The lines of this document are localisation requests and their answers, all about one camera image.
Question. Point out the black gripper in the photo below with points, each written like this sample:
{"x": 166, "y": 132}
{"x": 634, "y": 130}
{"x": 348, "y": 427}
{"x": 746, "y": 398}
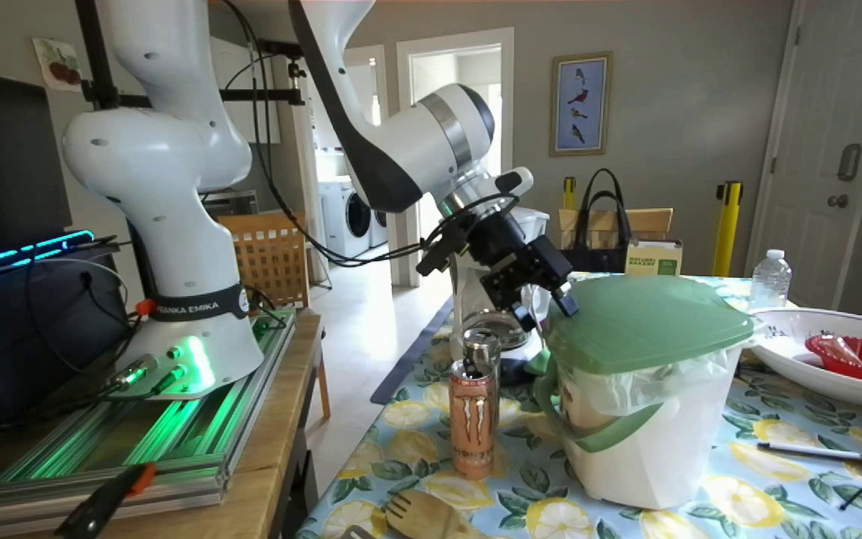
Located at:
{"x": 510, "y": 264}

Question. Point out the green bin lid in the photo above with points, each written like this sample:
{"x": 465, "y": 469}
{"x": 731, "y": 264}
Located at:
{"x": 645, "y": 322}

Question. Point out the orange tall drink can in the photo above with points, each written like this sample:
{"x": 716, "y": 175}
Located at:
{"x": 473, "y": 410}

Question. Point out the white bin with liner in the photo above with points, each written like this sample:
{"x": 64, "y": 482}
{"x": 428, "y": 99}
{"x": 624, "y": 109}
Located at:
{"x": 639, "y": 422}

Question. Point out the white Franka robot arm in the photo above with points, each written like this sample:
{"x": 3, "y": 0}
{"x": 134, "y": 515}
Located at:
{"x": 161, "y": 156}

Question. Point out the black tote bag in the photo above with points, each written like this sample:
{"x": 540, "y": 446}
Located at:
{"x": 594, "y": 226}

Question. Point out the green white box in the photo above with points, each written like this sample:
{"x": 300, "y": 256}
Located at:
{"x": 652, "y": 258}

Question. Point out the white washing machine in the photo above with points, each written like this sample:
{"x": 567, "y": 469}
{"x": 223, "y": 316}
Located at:
{"x": 351, "y": 226}

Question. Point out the clear plastic water bottle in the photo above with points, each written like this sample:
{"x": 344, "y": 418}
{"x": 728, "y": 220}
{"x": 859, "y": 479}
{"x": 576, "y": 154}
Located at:
{"x": 770, "y": 279}

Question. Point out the framed bird picture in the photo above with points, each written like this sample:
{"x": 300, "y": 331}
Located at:
{"x": 582, "y": 89}

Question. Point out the wooden spatula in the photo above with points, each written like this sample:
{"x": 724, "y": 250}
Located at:
{"x": 423, "y": 515}

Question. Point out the black knife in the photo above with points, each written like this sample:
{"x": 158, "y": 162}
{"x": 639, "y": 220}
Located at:
{"x": 829, "y": 457}

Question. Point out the floral yellow blue tablecloth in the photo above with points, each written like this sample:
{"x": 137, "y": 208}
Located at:
{"x": 761, "y": 482}

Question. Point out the white plate with red food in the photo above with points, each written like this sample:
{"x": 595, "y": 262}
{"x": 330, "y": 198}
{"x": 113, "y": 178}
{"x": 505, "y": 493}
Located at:
{"x": 814, "y": 349}

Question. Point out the wooden side table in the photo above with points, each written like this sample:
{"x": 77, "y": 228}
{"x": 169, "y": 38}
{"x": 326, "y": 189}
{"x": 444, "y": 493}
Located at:
{"x": 253, "y": 500}

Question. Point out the white door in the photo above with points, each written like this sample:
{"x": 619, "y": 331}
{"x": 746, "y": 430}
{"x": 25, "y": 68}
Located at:
{"x": 809, "y": 195}

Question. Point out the black computer monitor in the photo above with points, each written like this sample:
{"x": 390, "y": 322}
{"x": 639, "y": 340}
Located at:
{"x": 61, "y": 310}

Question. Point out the yellow post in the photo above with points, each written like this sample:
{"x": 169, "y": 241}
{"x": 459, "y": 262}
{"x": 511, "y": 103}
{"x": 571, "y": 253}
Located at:
{"x": 728, "y": 226}

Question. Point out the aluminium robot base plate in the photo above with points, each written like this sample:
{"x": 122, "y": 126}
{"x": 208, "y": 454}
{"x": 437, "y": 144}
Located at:
{"x": 176, "y": 439}

